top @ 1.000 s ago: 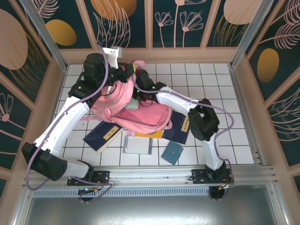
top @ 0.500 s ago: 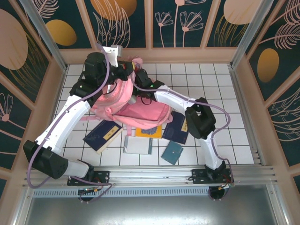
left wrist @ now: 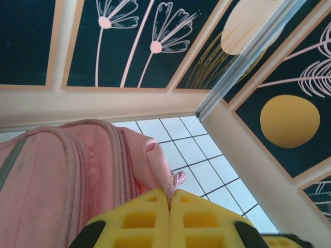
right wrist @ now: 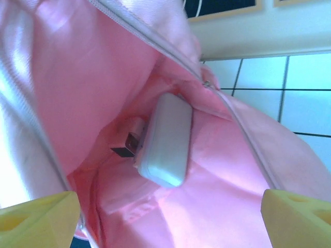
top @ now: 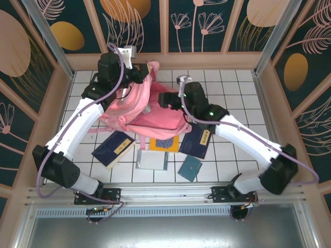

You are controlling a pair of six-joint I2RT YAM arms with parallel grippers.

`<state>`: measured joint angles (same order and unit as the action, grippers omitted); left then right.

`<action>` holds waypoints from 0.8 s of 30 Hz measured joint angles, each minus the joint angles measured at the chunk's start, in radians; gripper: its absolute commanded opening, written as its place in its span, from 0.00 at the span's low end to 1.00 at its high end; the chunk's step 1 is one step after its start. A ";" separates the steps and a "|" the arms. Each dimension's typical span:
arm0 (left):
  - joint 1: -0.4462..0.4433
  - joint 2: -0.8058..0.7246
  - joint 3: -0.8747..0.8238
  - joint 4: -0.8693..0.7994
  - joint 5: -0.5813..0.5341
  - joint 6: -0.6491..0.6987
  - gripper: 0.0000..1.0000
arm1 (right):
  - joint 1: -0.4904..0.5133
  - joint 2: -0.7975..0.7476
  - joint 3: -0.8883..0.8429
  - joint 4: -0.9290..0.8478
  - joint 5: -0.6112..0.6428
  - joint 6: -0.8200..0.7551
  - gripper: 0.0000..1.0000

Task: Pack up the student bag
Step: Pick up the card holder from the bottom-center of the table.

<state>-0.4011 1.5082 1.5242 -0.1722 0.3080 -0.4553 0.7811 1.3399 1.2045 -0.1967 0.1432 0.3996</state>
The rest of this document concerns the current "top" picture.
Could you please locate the pale green bottle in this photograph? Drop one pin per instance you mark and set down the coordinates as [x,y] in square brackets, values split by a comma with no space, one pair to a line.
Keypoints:
[148,109]

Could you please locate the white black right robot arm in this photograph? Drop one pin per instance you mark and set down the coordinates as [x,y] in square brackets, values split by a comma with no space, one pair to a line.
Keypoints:
[245,137]

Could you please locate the navy book short yellow label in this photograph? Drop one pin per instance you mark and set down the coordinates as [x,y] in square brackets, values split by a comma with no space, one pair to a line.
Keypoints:
[111,149]

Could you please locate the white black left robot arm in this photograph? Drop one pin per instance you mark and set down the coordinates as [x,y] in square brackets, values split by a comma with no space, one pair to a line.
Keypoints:
[75,124]

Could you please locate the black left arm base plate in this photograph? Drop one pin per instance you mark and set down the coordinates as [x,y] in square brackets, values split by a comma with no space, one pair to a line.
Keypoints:
[113,193]

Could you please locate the small circuit board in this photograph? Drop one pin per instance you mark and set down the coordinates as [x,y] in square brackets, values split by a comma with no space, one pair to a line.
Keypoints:
[97,209]

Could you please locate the slotted metal vent strip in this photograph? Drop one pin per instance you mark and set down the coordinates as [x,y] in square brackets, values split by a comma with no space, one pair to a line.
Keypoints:
[155,212]

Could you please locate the teal small book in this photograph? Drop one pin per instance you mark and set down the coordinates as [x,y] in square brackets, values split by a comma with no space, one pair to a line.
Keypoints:
[190,168]

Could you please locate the grey metal panel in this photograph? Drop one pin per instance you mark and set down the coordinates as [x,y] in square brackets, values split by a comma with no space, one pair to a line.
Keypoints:
[165,232]

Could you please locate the grey notebook teal spine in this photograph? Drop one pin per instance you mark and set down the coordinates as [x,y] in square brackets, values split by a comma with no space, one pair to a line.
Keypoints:
[151,161]

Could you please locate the aluminium frame post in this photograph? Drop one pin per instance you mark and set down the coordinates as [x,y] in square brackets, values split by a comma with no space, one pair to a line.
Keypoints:
[49,38]
[276,38]

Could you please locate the aluminium side rail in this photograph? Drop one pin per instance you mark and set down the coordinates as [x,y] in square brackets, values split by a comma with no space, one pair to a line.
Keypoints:
[265,103]

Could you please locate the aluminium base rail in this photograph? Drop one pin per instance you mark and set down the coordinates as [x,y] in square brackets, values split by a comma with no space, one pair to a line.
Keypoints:
[165,192]

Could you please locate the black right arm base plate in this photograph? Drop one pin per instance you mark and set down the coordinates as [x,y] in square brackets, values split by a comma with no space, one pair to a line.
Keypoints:
[219,195]

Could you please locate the yellow book purple pattern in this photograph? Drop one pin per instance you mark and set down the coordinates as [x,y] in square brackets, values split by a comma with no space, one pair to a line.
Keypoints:
[164,144]

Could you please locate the navy book long yellow label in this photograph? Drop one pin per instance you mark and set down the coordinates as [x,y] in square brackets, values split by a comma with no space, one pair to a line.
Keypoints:
[194,144]

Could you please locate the pink backpack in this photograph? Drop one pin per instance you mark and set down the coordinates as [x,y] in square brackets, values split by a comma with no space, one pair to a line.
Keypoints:
[155,121]

